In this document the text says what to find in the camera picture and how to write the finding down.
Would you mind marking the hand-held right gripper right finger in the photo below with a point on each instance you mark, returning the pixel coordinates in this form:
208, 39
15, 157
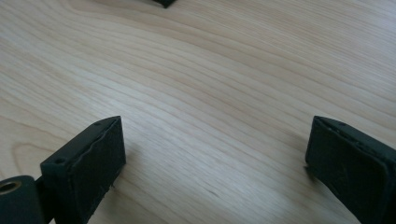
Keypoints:
351, 165

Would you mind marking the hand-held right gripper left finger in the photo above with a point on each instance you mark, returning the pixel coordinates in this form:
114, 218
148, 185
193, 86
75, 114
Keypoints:
84, 168

